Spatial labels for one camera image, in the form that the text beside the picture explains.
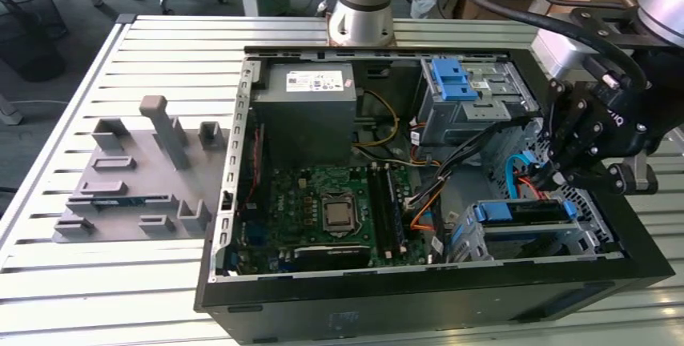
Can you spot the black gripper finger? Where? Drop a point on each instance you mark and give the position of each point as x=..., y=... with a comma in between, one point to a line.
x=615, y=175
x=572, y=121

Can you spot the hard disk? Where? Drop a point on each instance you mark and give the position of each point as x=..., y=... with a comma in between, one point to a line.
x=529, y=212

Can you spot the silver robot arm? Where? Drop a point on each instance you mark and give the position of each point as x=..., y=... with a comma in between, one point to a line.
x=363, y=21

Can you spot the metal disk bay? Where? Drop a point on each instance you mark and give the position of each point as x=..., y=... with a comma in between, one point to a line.
x=535, y=230

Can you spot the grey optical drive cage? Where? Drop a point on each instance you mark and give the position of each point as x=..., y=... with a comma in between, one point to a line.
x=480, y=111

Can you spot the blue drive latch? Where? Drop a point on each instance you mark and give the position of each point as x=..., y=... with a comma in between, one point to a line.
x=451, y=81

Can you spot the CPU socket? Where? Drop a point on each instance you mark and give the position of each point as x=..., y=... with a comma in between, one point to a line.
x=339, y=197

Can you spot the silver CPU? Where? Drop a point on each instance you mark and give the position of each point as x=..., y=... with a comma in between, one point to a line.
x=337, y=214

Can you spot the grey power supply unit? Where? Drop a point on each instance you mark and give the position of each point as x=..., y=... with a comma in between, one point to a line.
x=304, y=129

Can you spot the black PC case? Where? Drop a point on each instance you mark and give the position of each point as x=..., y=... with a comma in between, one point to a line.
x=373, y=294

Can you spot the green motherboard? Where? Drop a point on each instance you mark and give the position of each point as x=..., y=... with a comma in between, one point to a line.
x=296, y=198

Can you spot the black graphics card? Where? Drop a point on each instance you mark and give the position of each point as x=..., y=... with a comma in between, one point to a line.
x=331, y=257

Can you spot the grey parts rack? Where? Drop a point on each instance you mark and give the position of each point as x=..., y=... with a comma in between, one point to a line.
x=139, y=186

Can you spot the RAM stick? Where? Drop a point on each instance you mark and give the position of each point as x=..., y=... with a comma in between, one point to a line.
x=117, y=203

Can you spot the black mesh waste basket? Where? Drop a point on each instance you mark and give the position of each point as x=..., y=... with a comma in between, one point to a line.
x=32, y=41

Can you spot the grey floor stand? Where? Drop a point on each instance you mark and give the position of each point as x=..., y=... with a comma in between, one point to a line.
x=11, y=115

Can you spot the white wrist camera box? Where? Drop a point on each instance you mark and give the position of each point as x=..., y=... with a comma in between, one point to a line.
x=556, y=55

